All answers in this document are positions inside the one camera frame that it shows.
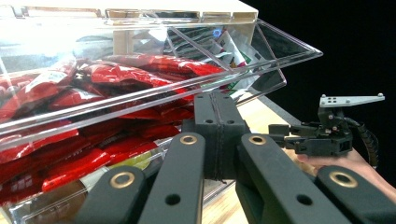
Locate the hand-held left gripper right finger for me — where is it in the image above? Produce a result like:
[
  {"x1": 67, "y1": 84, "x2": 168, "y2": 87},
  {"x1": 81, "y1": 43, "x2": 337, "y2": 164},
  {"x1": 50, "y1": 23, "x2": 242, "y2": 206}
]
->
[{"x1": 215, "y1": 91, "x2": 252, "y2": 182}]

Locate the clear drawer holding red packets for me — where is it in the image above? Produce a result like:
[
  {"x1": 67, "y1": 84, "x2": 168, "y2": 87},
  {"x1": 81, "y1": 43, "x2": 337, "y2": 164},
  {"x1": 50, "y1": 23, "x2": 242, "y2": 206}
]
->
[{"x1": 0, "y1": 6, "x2": 324, "y2": 157}]

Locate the clear drawer holding yellow cups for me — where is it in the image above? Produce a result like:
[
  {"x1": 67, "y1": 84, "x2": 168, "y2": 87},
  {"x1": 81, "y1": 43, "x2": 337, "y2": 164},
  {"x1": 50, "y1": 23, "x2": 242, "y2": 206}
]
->
[{"x1": 7, "y1": 136, "x2": 239, "y2": 224}]

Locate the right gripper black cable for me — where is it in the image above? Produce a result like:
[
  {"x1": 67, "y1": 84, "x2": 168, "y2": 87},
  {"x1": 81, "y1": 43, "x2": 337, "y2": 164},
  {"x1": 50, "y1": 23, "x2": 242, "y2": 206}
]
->
[{"x1": 345, "y1": 116, "x2": 380, "y2": 171}]

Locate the pile of red packets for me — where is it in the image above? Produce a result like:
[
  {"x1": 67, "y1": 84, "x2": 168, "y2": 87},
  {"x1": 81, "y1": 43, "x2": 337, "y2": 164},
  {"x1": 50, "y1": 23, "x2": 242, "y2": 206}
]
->
[{"x1": 0, "y1": 53, "x2": 226, "y2": 204}]

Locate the pile of brown packets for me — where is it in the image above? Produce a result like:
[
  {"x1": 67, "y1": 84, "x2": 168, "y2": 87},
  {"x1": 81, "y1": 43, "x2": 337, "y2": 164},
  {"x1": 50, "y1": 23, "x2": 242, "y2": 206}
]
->
[{"x1": 15, "y1": 177, "x2": 96, "y2": 224}]

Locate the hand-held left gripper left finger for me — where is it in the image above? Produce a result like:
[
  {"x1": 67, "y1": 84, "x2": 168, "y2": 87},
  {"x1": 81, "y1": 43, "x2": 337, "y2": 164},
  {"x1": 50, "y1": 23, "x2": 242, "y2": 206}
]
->
[{"x1": 181, "y1": 91, "x2": 223, "y2": 182}]

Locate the white-topped clear drawer organizer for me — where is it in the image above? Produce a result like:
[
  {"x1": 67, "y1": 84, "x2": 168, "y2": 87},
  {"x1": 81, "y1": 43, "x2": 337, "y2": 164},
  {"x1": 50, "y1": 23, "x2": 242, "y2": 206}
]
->
[{"x1": 0, "y1": 0, "x2": 324, "y2": 224}]

